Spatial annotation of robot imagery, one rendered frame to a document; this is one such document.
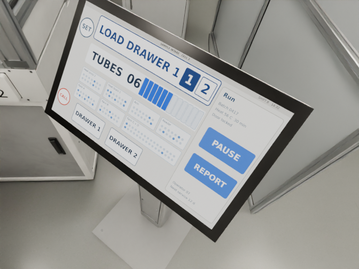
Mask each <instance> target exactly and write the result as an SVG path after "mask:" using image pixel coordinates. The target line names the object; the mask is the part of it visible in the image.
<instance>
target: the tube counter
mask: <svg viewBox="0 0 359 269"><path fill-rule="evenodd" d="M123 86H124V87H125V88H127V89H128V90H130V91H132V92H133V93H135V94H137V95H138V96H140V97H141V98H143V99H144V100H146V101H147V102H149V103H151V104H152V105H153V106H155V107H157V108H158V109H160V110H161V111H163V112H165V113H166V114H168V115H169V116H171V117H172V118H174V119H176V120H177V121H179V122H180V123H182V124H184V125H185V126H186V127H188V128H190V129H191V130H193V131H194V132H195V131H196V129H197V127H198V125H199V123H200V122H201V120H202V118H203V116H204V115H205V113H206V112H205V111H204V110H202V109H200V108H199V107H197V106H195V105H194V104H192V103H190V102H189V101H187V100H185V99H184V98H182V97H180V96H179V95H177V94H175V93H174V92H172V91H170V90H169V89H167V88H166V87H164V86H162V85H161V84H159V83H157V82H156V81H154V80H152V79H151V78H149V77H147V76H146V75H144V74H142V73H141V72H139V71H137V70H136V69H134V68H132V67H130V69H129V72H128V75H127V77H126V80H125V82H124V84H123Z"/></svg>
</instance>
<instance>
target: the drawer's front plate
mask: <svg viewBox="0 0 359 269"><path fill-rule="evenodd" d="M0 90H2V91H3V92H4V94H3V95H2V97H8V98H2V97H0V101H20V99H21V96H20V94H19V93H18V92H17V90H16V89H15V87H14V86H13V84H12V83H11V81H10V80H9V79H8V77H7V76H6V75H5V74H3V73H0Z"/></svg>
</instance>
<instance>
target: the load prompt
mask: <svg viewBox="0 0 359 269"><path fill-rule="evenodd" d="M93 39H95V40H97V41H98V42H100V43H102V44H104V45H105V46H107V47H108V48H110V49H112V50H113V51H115V52H117V53H118V54H120V55H122V56H123V57H125V58H127V59H129V60H130V61H132V62H134V63H135V64H137V65H139V66H140V67H142V68H144V69H145V70H147V71H148V72H150V73H152V74H153V75H155V76H157V77H159V78H160V79H162V80H164V81H165V82H167V83H169V84H170V85H172V86H174V87H175V88H177V89H179V90H181V91H182V92H184V93H186V94H187V95H189V96H190V97H192V98H194V99H195V100H197V101H199V102H201V103H202V104H204V105H206V106H207V107H209V106H210V104H211V103H212V101H213V99H214V97H215V96H216V94H217V92H218V90H219V88H220V87H221V85H222V83H223V81H221V80H219V79H218V78H216V77H214V76H212V75H210V74H208V73H207V72H205V71H203V70H201V69H199V68H198V67H196V66H194V65H192V64H190V63H188V62H187V61H185V60H183V59H181V58H179V57H178V56H176V55H174V54H172V53H170V52H168V51H167V50H165V49H163V48H161V47H159V46H157V45H156V44H154V43H152V42H150V41H148V40H147V39H145V38H143V37H141V36H139V35H137V34H136V33H134V32H132V31H131V30H129V29H127V28H125V27H123V26H121V25H120V24H118V23H116V22H114V21H112V20H111V19H109V18H107V17H105V16H103V15H100V18H99V21H98V24H97V27H96V30H95V33H94V35H93Z"/></svg>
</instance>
